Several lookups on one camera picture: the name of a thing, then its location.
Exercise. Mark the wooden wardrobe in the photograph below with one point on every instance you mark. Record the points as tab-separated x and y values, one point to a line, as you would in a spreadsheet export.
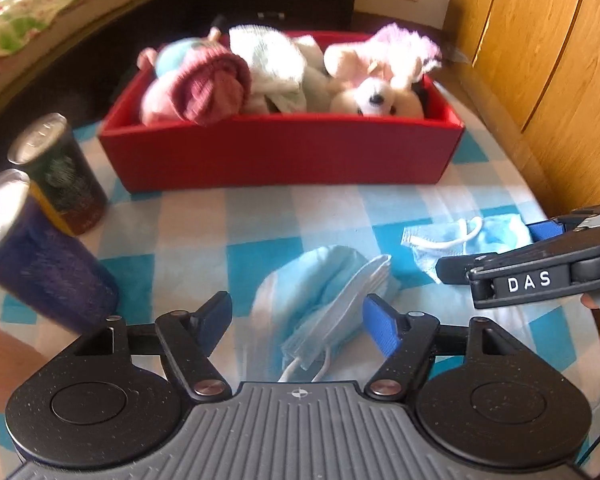
555	60

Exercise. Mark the mauve knitted cloth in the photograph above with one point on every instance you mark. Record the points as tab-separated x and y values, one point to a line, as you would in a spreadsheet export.
212	90

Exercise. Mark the white cloth toy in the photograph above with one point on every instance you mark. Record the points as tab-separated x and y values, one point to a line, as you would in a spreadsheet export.
270	65

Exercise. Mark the pink pig plush toy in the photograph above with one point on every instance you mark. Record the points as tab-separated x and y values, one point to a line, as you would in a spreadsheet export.
172	57

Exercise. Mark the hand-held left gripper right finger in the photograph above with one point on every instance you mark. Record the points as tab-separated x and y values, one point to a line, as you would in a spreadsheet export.
380	325

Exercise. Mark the green drink can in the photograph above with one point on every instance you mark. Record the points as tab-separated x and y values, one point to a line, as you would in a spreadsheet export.
65	175

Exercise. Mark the red cardboard box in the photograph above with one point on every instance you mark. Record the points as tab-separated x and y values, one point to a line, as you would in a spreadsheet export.
280	155

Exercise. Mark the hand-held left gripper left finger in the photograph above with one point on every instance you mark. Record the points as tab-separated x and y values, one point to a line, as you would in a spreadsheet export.
215	317

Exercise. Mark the floral bed blanket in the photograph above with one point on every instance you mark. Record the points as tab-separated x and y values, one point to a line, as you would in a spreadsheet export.
55	0

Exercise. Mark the blue face masks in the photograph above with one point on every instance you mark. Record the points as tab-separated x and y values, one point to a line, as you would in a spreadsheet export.
310	290

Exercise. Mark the blue face mask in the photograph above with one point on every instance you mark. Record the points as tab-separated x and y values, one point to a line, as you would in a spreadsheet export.
495	232

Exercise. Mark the white dog plush toy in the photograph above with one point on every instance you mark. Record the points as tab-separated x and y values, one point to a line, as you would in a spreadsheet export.
370	102

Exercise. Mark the blue checkered tablecloth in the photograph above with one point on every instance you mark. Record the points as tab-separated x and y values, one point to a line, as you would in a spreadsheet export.
180	240

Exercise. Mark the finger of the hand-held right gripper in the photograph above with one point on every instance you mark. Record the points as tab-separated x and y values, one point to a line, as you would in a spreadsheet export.
505	265
545	231

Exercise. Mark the dark blue drink can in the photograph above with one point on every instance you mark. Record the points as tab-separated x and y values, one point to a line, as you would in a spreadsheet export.
40	270

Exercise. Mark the pale pink plush toy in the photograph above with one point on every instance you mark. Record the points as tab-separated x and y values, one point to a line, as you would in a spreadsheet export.
360	60

